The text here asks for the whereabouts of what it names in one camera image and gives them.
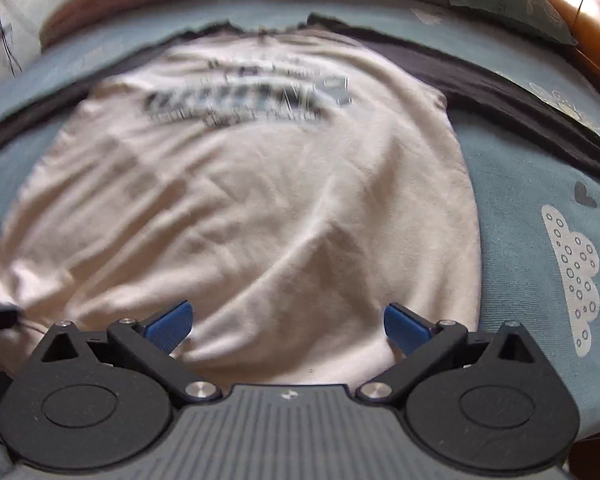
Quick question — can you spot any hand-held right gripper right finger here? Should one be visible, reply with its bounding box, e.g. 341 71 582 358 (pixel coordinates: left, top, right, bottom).
356 303 548 406

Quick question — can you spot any wooden headboard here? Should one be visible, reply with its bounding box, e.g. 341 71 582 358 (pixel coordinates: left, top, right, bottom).
504 0 600 101

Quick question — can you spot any teal printed pillow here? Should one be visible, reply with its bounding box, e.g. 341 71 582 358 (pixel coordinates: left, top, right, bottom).
442 0 578 48

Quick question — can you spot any wooden bedside cabinet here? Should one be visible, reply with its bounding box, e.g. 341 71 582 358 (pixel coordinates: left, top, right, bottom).
564 430 600 480

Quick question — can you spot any bed with teal printed sheet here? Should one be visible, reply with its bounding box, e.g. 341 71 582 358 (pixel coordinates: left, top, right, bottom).
0 0 600 461

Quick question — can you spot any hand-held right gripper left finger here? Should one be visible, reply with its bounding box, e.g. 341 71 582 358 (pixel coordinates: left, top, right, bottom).
41 299 224 407

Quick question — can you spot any beige and brown sweatshirt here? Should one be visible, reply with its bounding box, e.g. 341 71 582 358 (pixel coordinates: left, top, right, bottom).
0 12 600 391

